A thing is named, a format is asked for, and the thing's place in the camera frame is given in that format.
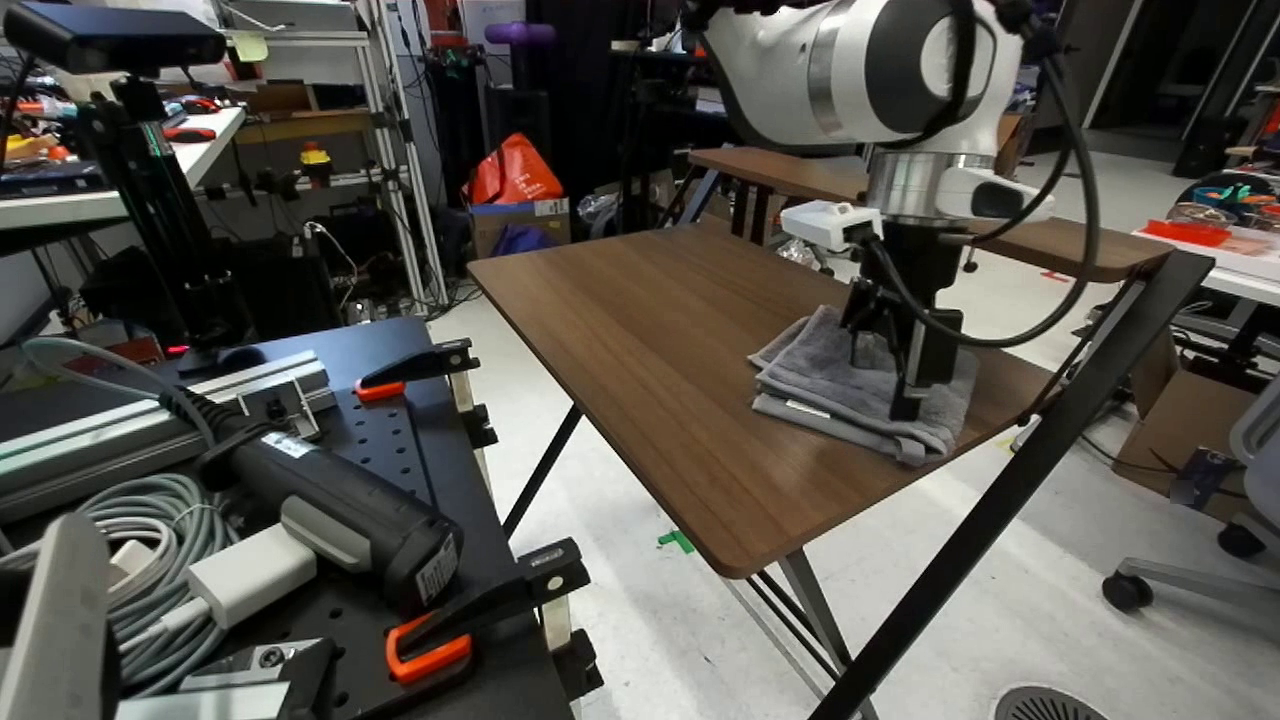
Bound white power adapter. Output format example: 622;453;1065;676
186;519;319;633

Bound white perforated metal rack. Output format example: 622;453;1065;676
216;0;456;315

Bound light grey office chair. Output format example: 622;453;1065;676
1101;377;1280;616

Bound colourful package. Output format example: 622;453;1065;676
1168;171;1280;257

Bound grey flat panel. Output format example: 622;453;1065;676
0;512;124;720

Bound black perforated board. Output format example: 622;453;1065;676
0;312;604;720

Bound purple container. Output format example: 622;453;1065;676
482;18;562;58

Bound labelled cardboard box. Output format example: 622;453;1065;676
467;197;576;262

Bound black bar camera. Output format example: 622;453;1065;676
0;0;230;78

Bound brown wooden table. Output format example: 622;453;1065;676
498;247;1221;720

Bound coiled grey cable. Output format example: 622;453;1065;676
0;471;243;698

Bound brown wooden raised shelf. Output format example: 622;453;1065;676
684;140;1175;289

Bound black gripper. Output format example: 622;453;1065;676
838;218;971;424

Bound round floor drain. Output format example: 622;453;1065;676
991;681;1114;720

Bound large brown cardboard box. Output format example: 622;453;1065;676
1114;358;1256;505

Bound black camera tripod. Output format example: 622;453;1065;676
63;74;257;358

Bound black cylindrical device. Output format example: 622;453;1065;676
186;422;467;616

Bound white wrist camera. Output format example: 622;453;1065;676
775;197;887;289

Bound grey towel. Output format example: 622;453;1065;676
745;303;983;469

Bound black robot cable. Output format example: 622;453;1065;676
853;0;1108;354

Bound orange bag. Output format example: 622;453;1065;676
459;127;571;213

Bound black clamp orange handle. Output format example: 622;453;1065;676
381;538;610;704
351;337;502;453

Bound white side table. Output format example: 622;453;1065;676
1134;213;1280;312

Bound white workbench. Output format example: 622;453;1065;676
0;99;254;236

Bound aluminium profile rail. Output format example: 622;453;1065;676
0;350;336;524

